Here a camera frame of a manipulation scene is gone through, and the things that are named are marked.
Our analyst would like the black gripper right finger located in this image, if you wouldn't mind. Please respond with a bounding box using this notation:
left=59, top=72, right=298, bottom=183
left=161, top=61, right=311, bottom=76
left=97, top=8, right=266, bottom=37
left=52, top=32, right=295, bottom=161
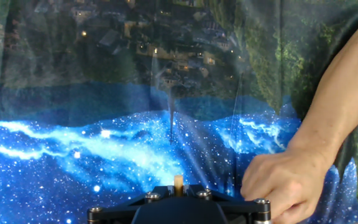
left=183, top=184, right=272, bottom=224

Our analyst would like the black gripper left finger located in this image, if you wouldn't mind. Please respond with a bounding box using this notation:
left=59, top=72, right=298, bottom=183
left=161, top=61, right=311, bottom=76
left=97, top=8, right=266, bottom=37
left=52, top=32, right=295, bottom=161
left=87, top=185, right=176, bottom=224

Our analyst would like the short wooden stick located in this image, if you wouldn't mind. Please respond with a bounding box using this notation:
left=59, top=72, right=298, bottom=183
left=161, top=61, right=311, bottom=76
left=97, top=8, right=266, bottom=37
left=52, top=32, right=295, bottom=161
left=173, top=174, right=185, bottom=197

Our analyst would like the person's right forearm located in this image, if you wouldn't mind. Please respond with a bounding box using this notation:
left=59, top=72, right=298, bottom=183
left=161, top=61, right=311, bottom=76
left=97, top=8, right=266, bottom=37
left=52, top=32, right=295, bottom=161
left=287, top=12, right=358, bottom=175

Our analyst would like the person's right hand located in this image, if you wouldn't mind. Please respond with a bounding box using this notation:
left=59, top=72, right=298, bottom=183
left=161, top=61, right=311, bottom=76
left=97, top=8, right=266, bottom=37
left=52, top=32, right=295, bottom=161
left=240, top=146, right=334, bottom=224

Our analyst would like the night sky landscape printed cloth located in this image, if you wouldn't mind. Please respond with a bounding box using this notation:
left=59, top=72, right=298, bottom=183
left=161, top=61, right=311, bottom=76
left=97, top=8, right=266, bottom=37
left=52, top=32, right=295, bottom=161
left=0, top=0, right=358, bottom=224

